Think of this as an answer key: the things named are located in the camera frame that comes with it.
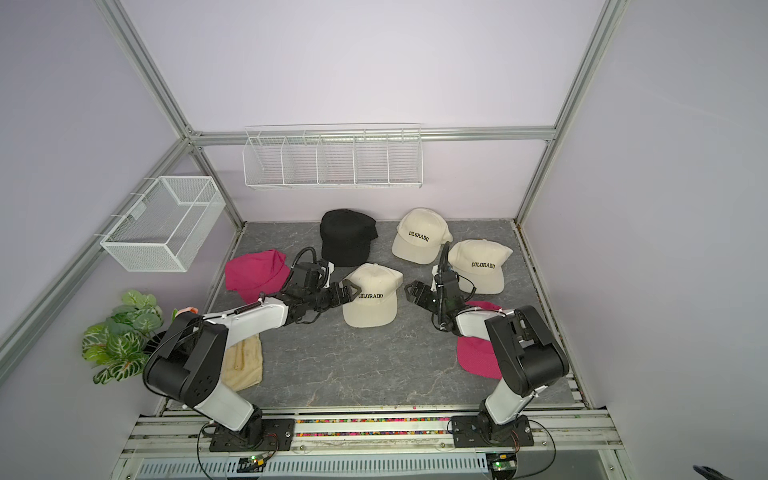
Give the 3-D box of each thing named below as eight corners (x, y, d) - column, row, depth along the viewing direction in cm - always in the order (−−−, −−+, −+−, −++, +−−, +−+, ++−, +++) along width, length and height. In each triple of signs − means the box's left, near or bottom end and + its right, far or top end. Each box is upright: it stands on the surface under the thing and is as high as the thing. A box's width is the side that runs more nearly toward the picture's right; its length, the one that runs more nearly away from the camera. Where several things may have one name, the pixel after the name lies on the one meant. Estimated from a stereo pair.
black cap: (318, 266, 110) (312, 249, 102) (326, 227, 122) (321, 209, 115) (375, 266, 110) (374, 249, 102) (377, 226, 122) (376, 209, 115)
